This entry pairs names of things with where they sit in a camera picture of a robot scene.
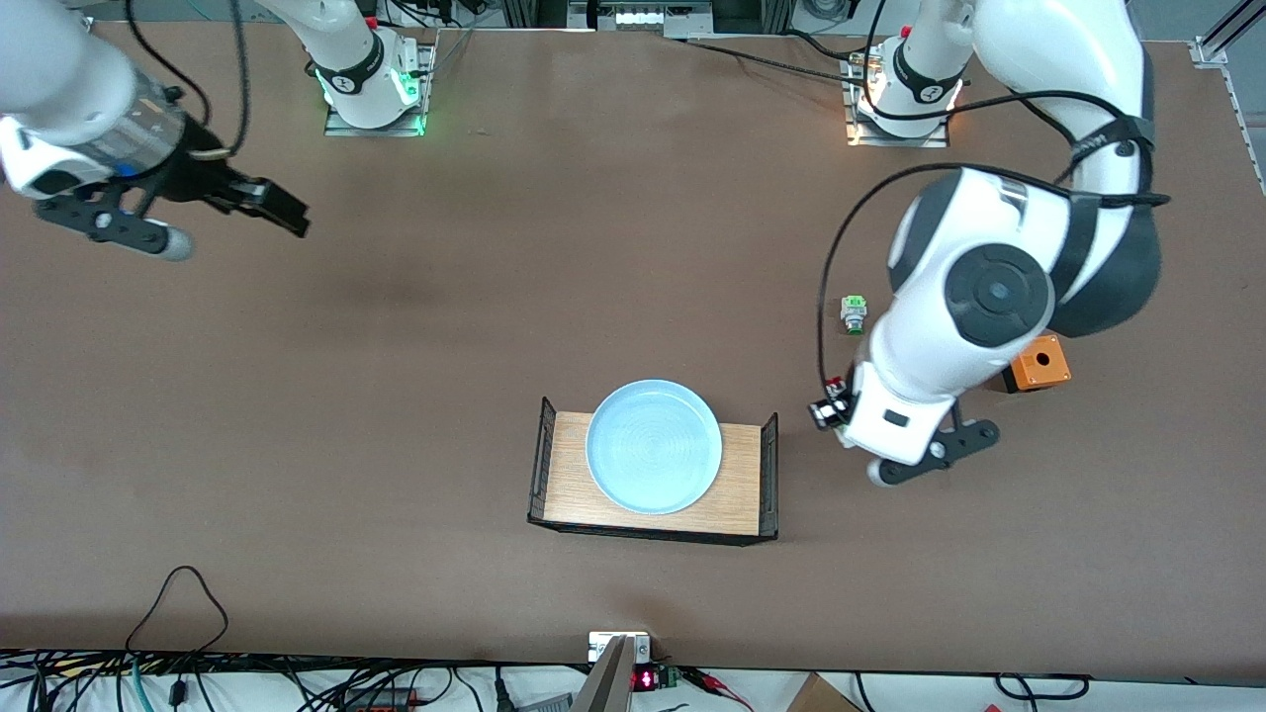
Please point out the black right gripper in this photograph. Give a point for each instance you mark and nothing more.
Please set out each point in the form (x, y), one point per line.
(194, 173)

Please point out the light blue round plate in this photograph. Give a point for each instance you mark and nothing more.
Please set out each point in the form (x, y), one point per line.
(653, 445)

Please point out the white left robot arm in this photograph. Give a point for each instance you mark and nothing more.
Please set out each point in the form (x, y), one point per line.
(999, 297)

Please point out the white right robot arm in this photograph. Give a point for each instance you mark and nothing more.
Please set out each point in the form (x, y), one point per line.
(49, 69)

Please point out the orange button box with hole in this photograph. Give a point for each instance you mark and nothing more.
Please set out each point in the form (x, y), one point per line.
(1043, 364)

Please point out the brown cardboard piece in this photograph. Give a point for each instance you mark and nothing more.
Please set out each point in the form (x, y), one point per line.
(819, 697)

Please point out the red clip leads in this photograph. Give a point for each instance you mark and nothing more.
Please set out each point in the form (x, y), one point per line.
(707, 678)

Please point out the red LED display module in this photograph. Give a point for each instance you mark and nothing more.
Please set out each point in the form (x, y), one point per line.
(648, 679)

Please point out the grey device with white lights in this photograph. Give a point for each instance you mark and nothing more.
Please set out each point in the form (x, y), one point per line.
(643, 17)

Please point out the black power strip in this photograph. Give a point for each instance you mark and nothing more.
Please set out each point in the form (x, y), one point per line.
(381, 702)

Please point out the green push button switch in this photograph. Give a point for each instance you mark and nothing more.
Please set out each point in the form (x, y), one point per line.
(854, 312)

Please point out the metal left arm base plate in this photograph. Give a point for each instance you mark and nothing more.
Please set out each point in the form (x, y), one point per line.
(890, 143)

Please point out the grey camera mounting post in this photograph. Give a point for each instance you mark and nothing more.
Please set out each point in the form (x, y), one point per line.
(608, 682)

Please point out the aluminium frame profile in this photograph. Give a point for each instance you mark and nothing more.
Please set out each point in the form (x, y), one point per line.
(1212, 49)

